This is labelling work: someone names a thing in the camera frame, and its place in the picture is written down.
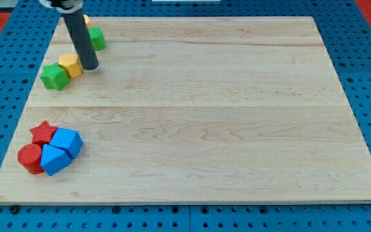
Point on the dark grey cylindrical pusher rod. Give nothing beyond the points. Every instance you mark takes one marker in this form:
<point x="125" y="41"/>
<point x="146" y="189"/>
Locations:
<point x="81" y="39"/>

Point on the white and black rod mount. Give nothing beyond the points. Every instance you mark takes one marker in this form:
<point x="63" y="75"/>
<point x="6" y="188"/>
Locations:
<point x="63" y="6"/>

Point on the green cylinder block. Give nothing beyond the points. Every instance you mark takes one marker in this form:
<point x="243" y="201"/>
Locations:
<point x="97" y="37"/>

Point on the yellow hexagon block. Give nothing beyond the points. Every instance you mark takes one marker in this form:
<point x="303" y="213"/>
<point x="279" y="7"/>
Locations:
<point x="71" y="64"/>

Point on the green star block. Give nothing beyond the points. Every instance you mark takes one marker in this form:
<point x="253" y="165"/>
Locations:
<point x="54" y="77"/>

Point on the red star block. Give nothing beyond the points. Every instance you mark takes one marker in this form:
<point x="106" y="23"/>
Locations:
<point x="43" y="133"/>

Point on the yellow block behind rod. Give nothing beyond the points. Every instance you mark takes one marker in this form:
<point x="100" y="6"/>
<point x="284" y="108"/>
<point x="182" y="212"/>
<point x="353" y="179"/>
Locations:
<point x="87" y="21"/>

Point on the blue cube block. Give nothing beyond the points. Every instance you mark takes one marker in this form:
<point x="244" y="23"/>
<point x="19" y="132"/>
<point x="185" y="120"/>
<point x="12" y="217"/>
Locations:
<point x="67" y="140"/>

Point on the light wooden board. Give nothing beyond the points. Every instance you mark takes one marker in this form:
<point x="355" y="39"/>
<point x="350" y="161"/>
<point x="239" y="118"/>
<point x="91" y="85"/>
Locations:
<point x="199" y="111"/>

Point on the blue triangle block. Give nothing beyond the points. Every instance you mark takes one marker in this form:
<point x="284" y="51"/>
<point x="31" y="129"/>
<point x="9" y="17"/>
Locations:
<point x="53" y="159"/>

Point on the red cylinder block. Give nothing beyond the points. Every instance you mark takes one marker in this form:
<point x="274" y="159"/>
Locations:
<point x="29" y="156"/>

